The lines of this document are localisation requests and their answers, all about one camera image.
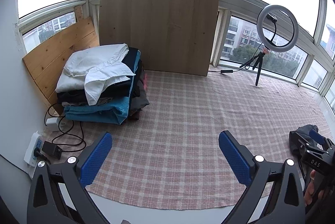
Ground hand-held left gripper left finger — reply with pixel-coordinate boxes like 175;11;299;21
27;132;113;224

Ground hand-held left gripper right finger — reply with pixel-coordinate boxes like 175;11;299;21
218;131;307;224

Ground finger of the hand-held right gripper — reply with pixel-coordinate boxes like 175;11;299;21
308;129;335;152

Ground black pants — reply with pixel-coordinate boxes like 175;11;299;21
289;125;320;160

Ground hanging clothes pile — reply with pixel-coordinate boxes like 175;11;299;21
63;53;142;125

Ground person's right hand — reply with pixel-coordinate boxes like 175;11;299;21
304;170;318;207

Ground black power adapter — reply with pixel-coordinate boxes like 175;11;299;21
42;141;63;160

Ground white charger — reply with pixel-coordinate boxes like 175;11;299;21
46;117;66;132

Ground white power strip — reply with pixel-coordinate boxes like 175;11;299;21
23;131;45;167

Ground pink plaid blanket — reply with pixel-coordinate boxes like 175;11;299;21
43;70;335;210

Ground dark grey folded garment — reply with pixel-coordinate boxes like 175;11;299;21
129;80;150;116

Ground black tripod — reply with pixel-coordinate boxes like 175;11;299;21
239;47;271;87

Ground white shirt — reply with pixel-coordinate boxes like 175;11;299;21
55;44;136;106

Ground pine plank panel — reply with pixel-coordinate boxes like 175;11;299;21
23;4;100;116

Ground black gooseneck phone holder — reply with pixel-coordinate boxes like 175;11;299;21
266;14;278;45

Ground large light wooden board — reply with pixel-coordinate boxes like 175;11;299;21
99;0;220;77

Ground black power cable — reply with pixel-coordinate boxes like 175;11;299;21
44;102;87;146

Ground black ring light cable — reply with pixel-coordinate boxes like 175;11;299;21
208;44;263;74

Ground white ring light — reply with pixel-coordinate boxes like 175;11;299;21
256;4;299;52

